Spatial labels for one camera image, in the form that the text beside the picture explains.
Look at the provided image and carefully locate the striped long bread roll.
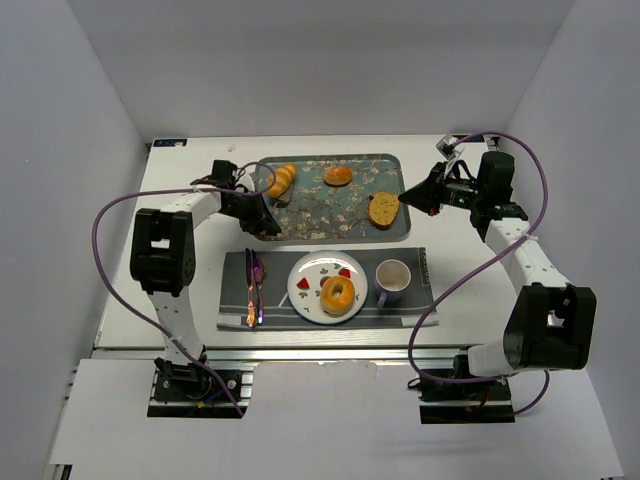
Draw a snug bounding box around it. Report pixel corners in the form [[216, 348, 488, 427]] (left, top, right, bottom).
[[267, 163, 296, 198]]

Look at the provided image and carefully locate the orange glazed donut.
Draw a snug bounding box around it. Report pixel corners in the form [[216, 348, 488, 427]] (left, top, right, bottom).
[[320, 276, 355, 316]]

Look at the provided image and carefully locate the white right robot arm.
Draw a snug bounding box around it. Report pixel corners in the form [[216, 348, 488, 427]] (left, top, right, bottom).
[[399, 151, 597, 383]]

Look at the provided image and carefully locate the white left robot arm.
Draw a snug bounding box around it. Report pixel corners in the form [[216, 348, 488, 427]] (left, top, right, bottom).
[[129, 160, 281, 365]]

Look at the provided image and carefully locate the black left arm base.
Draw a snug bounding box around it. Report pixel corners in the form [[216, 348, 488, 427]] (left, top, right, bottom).
[[147, 357, 254, 419]]

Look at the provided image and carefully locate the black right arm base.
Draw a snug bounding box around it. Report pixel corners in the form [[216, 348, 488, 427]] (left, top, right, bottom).
[[407, 347, 515, 425]]

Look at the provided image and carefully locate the brown bread slice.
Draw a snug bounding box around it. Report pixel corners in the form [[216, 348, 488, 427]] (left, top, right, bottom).
[[367, 191, 400, 230]]

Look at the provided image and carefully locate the iridescent knife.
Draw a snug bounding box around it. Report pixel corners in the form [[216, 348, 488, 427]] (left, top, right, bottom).
[[251, 250, 265, 325]]

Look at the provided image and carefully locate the blue table label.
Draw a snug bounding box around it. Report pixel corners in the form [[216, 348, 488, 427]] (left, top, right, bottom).
[[152, 138, 187, 148]]

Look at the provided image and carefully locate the floral teal serving tray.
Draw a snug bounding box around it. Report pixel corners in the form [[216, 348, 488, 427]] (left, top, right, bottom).
[[251, 153, 411, 244]]

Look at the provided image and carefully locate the white watermelon pattern plate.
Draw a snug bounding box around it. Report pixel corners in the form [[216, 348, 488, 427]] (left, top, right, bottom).
[[287, 250, 369, 325]]

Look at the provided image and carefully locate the lilac mug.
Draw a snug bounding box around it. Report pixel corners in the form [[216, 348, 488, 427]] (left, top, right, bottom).
[[375, 259, 412, 310]]

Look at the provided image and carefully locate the round sesame bun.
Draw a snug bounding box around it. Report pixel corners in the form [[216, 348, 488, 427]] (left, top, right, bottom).
[[323, 165, 353, 187]]

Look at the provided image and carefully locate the iridescent fork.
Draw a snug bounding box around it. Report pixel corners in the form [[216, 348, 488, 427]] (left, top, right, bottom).
[[245, 248, 257, 328]]

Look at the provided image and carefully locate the grey striped placemat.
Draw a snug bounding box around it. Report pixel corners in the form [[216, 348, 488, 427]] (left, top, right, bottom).
[[216, 247, 441, 331]]

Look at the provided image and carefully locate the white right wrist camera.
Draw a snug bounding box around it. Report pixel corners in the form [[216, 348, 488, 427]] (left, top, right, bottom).
[[436, 134, 464, 162]]

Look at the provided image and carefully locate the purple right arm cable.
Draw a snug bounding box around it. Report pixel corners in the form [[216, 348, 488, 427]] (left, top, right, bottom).
[[408, 131, 552, 417]]

